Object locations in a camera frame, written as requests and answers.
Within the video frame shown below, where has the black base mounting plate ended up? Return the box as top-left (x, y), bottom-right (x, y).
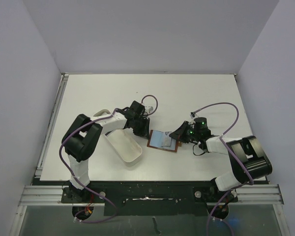
top-left (30, 180), bottom-right (239, 217)

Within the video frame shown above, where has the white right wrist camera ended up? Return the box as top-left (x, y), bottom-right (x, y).
top-left (189, 112), bottom-right (198, 124)

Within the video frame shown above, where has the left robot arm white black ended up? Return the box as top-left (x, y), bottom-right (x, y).
top-left (59, 101), bottom-right (153, 202)

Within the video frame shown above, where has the brown leather card holder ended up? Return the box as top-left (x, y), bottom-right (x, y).
top-left (147, 130), bottom-right (181, 152)

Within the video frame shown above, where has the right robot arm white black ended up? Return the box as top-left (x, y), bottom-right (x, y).
top-left (169, 117), bottom-right (273, 201)

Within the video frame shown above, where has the aluminium rail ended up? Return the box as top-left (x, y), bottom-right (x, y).
top-left (34, 73), bottom-right (69, 178)
top-left (19, 184), bottom-right (284, 206)

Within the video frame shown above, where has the white oblong plastic tray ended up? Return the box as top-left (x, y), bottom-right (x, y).
top-left (91, 109), bottom-right (143, 167)

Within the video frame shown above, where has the aluminium front rail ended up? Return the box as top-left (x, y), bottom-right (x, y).
top-left (19, 184), bottom-right (284, 206)

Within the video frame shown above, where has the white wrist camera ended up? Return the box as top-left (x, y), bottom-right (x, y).
top-left (145, 106), bottom-right (154, 114)
top-left (189, 112), bottom-right (198, 124)

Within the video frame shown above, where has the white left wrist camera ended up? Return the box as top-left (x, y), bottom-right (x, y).
top-left (145, 106), bottom-right (154, 114)

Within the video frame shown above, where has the aluminium left side rail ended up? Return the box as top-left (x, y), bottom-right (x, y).
top-left (34, 73), bottom-right (69, 178)

